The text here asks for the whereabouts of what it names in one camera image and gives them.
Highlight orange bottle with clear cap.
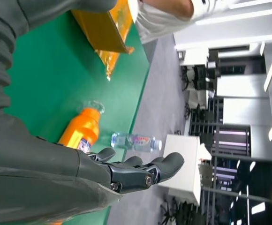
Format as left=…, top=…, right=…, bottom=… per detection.
left=57, top=100, right=105, bottom=153

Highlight clear water bottle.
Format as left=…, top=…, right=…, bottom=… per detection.
left=110, top=133, right=162, bottom=153

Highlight green table mat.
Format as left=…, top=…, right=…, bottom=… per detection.
left=3, top=11, right=150, bottom=225

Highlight yellow film wrapped cardboard box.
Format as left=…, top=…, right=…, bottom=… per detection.
left=70, top=0, right=134, bottom=82

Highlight white cabinet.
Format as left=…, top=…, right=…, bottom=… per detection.
left=158, top=134, right=212, bottom=206

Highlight person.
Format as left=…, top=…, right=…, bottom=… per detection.
left=127, top=0, right=232, bottom=45

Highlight black office chairs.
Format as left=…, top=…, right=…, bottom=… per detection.
left=181, top=64, right=221, bottom=92

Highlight dark metal rack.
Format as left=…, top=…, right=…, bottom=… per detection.
left=188, top=97, right=252, bottom=157

